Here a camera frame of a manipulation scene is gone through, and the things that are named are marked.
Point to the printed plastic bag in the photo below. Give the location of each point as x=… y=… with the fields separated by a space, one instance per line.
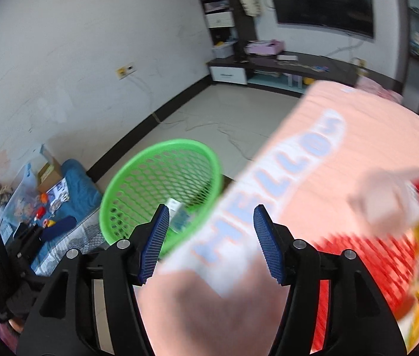
x=23 y=193

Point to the yellow white wall outlet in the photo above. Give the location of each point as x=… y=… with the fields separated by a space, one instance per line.
x=126 y=72

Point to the wall-mounted black television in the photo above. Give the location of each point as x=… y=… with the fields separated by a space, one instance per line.
x=320 y=3

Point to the beige wall intercom phone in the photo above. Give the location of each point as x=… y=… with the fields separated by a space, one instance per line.
x=250 y=3

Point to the small yellow wall socket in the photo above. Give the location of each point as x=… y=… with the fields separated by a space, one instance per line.
x=360 y=63

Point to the small white blue box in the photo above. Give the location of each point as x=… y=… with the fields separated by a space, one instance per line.
x=177 y=215

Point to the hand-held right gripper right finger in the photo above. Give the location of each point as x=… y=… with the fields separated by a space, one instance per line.
x=268 y=246

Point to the pink flat box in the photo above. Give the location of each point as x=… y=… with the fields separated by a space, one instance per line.
x=263 y=48

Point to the person's left forearm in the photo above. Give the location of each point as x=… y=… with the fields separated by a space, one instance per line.
x=5 y=337

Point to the red white wrapper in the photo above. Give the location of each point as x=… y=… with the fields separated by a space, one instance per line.
x=380 y=200

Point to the dark television cabinet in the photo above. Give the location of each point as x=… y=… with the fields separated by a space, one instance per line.
x=306 y=63

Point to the white storage box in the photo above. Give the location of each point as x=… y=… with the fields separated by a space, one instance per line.
x=223 y=52

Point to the blue quilted bedding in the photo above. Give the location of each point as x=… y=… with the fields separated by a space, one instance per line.
x=79 y=185

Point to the pink printed blanket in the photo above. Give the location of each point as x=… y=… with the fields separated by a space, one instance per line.
x=361 y=137

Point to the red plastic mesh basket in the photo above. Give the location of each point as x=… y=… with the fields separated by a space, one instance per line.
x=361 y=267

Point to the open cardboard box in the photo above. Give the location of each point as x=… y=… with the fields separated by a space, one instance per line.
x=48 y=181

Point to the pink floral cloth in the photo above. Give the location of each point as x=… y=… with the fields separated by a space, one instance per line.
x=376 y=87

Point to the green plastic mesh basket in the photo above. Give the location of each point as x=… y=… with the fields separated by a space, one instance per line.
x=139 y=178

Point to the dark wall shelf unit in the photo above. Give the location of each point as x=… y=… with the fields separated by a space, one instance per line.
x=239 y=29

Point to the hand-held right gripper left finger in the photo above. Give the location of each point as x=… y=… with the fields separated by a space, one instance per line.
x=153 y=244

